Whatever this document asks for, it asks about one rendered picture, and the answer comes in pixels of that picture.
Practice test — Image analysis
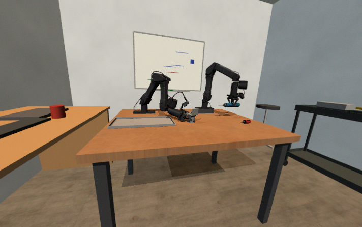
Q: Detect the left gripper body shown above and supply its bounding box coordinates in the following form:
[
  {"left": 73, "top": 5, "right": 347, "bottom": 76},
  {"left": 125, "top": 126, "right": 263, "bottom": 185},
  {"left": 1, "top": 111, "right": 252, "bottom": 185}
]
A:
[{"left": 227, "top": 89, "right": 243, "bottom": 98}]

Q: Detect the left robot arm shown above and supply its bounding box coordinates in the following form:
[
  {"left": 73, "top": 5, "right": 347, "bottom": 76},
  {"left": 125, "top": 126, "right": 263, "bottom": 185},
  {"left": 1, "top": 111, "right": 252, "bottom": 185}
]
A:
[{"left": 195, "top": 62, "right": 248, "bottom": 109}]

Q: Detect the beige l-shaped bracket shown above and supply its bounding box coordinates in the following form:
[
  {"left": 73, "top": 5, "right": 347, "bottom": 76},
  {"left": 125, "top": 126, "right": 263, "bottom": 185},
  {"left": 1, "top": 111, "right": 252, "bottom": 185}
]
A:
[{"left": 186, "top": 108, "right": 199, "bottom": 116}]

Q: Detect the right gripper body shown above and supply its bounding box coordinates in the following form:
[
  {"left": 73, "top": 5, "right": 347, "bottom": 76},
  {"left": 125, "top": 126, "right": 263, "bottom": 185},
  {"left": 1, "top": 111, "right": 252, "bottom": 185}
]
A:
[{"left": 173, "top": 102, "right": 186, "bottom": 121}]

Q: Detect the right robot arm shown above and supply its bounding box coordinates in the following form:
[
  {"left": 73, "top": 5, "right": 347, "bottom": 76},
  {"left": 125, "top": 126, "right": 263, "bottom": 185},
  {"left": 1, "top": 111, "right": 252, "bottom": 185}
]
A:
[{"left": 133, "top": 73, "right": 178, "bottom": 115}]

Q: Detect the beige shallow tray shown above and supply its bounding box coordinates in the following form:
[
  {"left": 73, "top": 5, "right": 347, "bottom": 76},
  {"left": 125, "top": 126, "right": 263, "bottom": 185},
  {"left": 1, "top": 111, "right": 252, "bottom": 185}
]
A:
[{"left": 107, "top": 116, "right": 176, "bottom": 129}]

